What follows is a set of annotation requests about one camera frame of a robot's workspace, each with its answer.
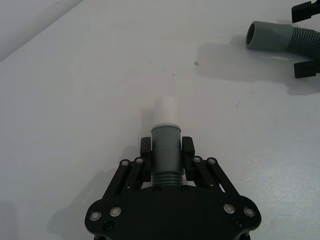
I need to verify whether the grey threaded hose cuff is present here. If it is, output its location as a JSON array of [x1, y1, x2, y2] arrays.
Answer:
[[150, 123, 183, 187]]

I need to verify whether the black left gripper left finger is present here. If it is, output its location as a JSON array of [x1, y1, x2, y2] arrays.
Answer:
[[85, 136, 153, 225]]

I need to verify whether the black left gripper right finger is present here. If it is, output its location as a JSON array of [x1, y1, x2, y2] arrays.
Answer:
[[181, 136, 263, 225]]

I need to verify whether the white table cloth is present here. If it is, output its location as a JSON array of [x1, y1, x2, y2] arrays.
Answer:
[[0, 0, 320, 240]]

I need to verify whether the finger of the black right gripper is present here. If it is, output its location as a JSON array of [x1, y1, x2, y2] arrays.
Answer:
[[290, 0, 320, 23], [293, 59, 320, 79]]

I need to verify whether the grey corrugated hose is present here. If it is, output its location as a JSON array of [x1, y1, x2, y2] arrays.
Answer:
[[245, 20, 320, 64]]

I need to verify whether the white plastic tube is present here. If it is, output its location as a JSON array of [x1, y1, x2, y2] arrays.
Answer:
[[152, 96, 179, 126]]

